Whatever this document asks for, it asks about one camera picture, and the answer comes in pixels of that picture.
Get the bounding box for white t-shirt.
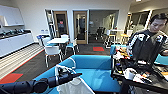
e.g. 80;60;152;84
56;76;96;94

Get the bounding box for white clothes hanger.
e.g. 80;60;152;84
54;57;78;80

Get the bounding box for white four-legged chair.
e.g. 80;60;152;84
43;44;64;69

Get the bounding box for blue seat white chair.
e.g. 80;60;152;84
41;36;54;48
64;37;80;57

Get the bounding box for white bar stool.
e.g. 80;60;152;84
104;33;115;48

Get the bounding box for blue recycling bin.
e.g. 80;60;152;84
36;32;50;43

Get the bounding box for wooden glass door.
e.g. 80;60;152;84
72;10;90;45
53;10;70;38

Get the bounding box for white round container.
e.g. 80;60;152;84
123;67;138;81

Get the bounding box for tall white bar table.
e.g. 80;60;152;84
105;28;125;48

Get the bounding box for yellow bar stool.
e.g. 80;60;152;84
119;32;131;46

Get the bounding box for person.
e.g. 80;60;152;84
126;12;168;69

